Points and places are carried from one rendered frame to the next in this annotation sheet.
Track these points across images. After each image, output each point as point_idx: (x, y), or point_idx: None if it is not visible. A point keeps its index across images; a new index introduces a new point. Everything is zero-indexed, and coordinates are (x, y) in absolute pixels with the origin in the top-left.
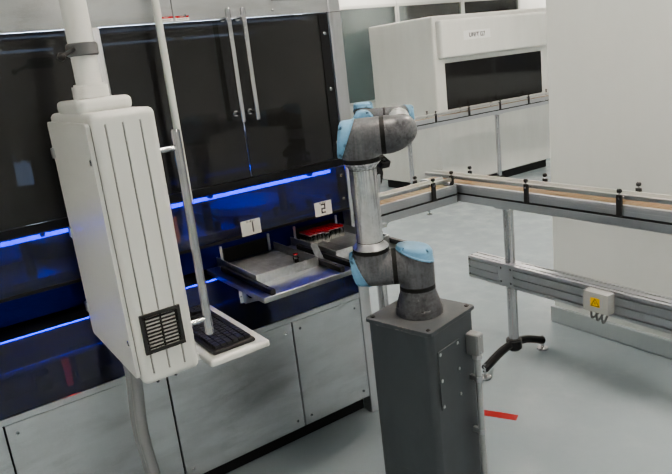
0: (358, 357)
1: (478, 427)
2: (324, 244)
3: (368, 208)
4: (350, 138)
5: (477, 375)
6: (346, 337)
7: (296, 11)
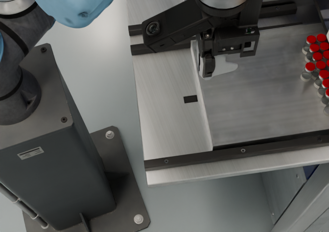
0: (281, 197)
1: (17, 197)
2: (291, 66)
3: None
4: None
5: None
6: (284, 171)
7: None
